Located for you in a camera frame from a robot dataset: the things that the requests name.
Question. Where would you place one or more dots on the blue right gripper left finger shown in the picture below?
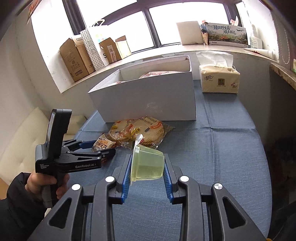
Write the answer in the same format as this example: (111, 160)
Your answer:
(125, 180)

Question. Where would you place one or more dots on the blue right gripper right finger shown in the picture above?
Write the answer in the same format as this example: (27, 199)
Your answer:
(167, 178)

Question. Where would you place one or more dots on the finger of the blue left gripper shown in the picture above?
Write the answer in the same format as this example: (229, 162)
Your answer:
(85, 144)
(107, 154)

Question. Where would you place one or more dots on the small jelly cup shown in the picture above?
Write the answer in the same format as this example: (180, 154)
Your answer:
(147, 163)

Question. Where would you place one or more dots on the black sleeve left forearm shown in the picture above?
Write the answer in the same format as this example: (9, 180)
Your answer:
(21, 212)

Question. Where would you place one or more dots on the left hand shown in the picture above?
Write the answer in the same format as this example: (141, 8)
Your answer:
(37, 181)

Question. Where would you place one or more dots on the orange cracker packet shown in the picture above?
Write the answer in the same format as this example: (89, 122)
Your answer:
(103, 143)

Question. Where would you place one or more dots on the lays chip bag rear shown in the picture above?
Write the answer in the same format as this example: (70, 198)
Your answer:
(119, 130)

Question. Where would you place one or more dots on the lays chip bag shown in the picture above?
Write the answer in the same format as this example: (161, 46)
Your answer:
(153, 131)
(119, 130)

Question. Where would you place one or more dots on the cream sofa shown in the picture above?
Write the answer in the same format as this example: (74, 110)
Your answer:
(19, 155)

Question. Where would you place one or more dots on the lays chip bag front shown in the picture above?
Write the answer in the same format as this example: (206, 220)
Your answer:
(153, 131)

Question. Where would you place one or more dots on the blue table cloth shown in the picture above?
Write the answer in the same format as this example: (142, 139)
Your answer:
(221, 146)

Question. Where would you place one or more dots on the white storage box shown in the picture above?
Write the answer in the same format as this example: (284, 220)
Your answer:
(122, 95)

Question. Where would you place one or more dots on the large cardboard box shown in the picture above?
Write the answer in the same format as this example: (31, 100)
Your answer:
(76, 58)

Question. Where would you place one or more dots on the small open cardboard box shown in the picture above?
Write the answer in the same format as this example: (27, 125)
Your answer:
(115, 50)

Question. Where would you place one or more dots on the dotted white paper bag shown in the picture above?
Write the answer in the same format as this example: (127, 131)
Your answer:
(91, 37)

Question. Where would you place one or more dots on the tissue pack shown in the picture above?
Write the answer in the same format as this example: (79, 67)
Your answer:
(217, 73)

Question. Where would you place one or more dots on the white box on sill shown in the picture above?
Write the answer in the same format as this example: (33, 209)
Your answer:
(190, 33)

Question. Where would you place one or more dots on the printed landscape box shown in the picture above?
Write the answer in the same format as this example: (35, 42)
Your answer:
(227, 35)

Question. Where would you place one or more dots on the stone side shelf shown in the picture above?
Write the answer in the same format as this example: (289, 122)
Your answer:
(285, 74)

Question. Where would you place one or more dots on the white tube on sill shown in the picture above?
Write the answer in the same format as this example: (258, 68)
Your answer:
(263, 52)

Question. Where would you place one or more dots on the window frame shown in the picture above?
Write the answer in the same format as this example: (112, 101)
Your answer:
(147, 24)

